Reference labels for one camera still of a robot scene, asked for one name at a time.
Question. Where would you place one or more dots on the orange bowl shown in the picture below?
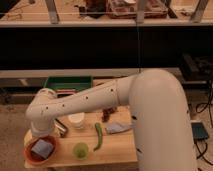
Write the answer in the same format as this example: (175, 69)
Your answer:
(33, 158)

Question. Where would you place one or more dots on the blue sponge in bowl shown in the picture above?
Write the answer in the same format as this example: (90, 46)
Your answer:
(42, 148)

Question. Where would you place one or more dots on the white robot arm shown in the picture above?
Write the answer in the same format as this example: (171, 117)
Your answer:
(158, 107)

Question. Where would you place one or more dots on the white cup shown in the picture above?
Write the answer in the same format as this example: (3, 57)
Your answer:
(77, 120)

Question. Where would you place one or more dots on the metal grater tool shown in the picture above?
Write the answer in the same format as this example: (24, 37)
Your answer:
(63, 129)

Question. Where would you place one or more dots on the wooden shelf with clutter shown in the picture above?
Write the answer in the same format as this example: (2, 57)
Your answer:
(105, 13)

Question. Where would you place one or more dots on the green plastic tray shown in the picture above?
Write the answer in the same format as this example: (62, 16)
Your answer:
(78, 83)

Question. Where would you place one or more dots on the green chili pepper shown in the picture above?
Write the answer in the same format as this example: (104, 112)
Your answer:
(98, 129)

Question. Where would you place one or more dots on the green plastic cup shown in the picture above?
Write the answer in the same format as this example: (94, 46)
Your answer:
(80, 151)

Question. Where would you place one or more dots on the blue box on floor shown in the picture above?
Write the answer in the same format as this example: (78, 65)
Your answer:
(199, 131)

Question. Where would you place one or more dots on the blue-grey towel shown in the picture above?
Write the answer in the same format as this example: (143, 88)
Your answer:
(116, 127)

